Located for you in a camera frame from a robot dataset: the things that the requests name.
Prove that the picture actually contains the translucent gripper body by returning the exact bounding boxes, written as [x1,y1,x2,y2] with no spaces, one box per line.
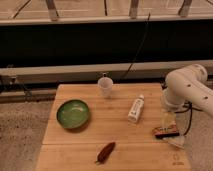
[153,110,185,149]

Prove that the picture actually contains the dried red pepper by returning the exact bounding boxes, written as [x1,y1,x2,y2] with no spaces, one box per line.
[96,142,116,163]

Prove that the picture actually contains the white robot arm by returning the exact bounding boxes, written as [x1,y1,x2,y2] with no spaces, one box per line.
[154,64,213,148]

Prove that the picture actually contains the white tube bottle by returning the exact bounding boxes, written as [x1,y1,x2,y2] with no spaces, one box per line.
[127,95,144,123]

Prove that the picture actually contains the translucent plastic cup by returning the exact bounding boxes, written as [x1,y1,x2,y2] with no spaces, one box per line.
[98,77,113,98]

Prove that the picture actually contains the green ceramic bowl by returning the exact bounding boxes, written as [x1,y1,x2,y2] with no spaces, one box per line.
[56,99,90,129]

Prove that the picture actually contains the black floor cable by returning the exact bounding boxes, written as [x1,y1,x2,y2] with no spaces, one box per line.
[174,101,203,137]

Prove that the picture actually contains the grey metal rail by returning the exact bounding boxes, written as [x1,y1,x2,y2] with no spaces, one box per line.
[0,60,213,85]

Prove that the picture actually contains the black hanging cable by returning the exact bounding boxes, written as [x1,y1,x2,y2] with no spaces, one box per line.
[119,12,152,82]

